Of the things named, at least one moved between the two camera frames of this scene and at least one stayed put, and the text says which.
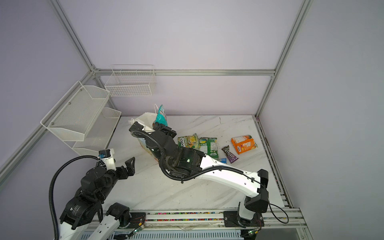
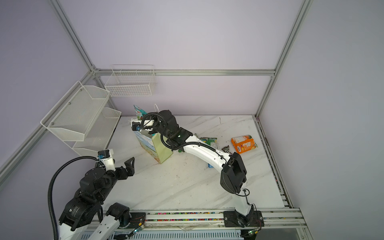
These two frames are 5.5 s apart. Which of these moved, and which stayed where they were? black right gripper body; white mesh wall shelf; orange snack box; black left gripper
Moved: black right gripper body
Stayed: orange snack box; white mesh wall shelf; black left gripper
